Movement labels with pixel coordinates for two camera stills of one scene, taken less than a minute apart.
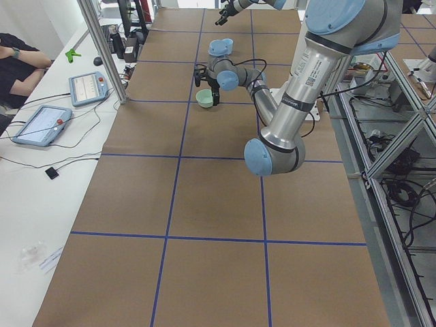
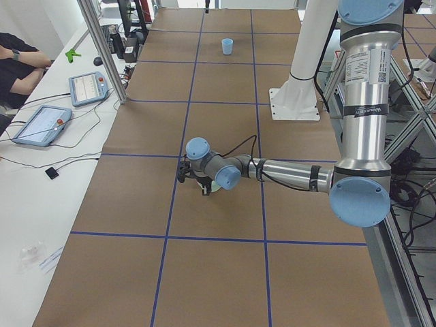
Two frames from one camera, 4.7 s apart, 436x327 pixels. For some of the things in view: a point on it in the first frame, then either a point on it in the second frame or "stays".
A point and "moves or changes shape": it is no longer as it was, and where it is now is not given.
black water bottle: [118, 45] stays
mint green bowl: [204, 97] to [214, 186]
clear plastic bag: [31, 255] stays
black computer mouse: [98, 61] stays
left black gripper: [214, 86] to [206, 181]
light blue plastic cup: [223, 47] moves or changes shape
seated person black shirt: [22, 65] stays
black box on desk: [131, 50] stays
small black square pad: [52, 173] stays
